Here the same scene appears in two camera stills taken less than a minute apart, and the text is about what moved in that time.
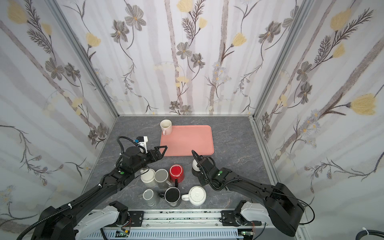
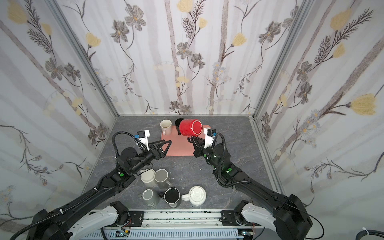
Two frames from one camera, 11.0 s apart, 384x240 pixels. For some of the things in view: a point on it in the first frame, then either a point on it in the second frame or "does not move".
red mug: (176, 171) to (190, 127)
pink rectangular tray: (185, 138) does not move
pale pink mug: (166, 126) does not move
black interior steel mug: (172, 195) does not move
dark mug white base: (195, 169) to (177, 122)
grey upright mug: (161, 176) does not move
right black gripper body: (204, 167) to (197, 146)
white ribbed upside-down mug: (197, 195) does not move
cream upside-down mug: (148, 177) does not move
